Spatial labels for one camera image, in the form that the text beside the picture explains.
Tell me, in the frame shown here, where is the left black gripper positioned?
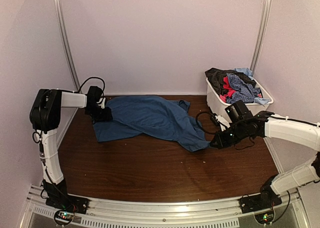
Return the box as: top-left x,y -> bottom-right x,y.
85,105 -> 113,123

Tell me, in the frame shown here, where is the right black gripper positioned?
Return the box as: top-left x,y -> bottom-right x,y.
210,122 -> 248,150

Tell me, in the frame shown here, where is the blue polo shirt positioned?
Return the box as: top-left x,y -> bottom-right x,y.
93,95 -> 210,152

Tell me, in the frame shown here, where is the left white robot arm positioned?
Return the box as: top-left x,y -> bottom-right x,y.
29,86 -> 112,186

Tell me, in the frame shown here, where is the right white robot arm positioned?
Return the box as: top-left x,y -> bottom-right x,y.
210,100 -> 320,209

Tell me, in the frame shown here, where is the white plastic laundry bin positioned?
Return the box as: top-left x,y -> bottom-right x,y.
205,78 -> 274,122

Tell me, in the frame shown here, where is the red garment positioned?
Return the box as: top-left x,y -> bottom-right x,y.
219,76 -> 236,102

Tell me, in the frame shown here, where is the blue checkered shirt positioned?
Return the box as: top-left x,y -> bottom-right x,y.
226,73 -> 261,104

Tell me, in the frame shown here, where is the black garment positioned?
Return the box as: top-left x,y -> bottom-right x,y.
205,68 -> 256,95

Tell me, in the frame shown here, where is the light blue garment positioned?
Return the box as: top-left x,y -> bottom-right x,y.
234,67 -> 253,77

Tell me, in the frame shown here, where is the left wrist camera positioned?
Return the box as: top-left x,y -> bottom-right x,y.
97,97 -> 107,109

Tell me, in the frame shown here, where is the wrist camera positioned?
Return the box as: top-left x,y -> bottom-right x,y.
211,115 -> 230,128
97,97 -> 107,109

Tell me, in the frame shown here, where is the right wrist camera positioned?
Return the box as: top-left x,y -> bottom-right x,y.
211,115 -> 230,128

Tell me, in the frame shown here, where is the right black camera cable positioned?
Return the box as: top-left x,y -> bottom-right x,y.
194,111 -> 218,135

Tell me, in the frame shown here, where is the black camera cable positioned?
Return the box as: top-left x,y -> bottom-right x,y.
194,111 -> 218,135
77,76 -> 106,99

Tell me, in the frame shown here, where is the left black camera cable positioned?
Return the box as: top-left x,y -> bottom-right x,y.
77,76 -> 106,99

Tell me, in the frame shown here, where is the front aluminium rail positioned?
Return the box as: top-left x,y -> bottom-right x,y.
24,185 -> 303,228

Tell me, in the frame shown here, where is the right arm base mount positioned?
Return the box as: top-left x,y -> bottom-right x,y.
238,185 -> 282,214

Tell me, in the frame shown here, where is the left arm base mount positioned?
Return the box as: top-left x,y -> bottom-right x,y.
43,179 -> 89,214

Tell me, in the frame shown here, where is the left aluminium corner post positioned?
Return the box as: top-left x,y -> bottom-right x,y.
53,0 -> 81,91

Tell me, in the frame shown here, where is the aluminium corner post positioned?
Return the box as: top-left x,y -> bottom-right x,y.
250,0 -> 272,73
53,0 -> 81,91

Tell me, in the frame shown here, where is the right aluminium corner post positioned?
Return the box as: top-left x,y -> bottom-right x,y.
250,0 -> 272,73

